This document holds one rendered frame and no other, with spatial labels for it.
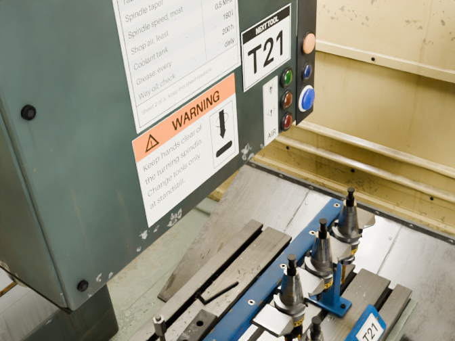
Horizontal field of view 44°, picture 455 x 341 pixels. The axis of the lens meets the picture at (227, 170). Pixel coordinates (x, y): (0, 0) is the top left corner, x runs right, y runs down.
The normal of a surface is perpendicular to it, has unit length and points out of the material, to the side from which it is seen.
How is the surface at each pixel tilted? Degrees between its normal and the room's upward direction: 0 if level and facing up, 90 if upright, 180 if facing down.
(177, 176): 90
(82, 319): 90
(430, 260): 24
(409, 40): 90
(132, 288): 0
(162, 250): 0
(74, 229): 90
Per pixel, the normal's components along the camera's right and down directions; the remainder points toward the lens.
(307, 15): 0.80, 0.32
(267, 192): -0.30, -0.52
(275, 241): -0.06, -0.80
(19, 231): -0.60, 0.51
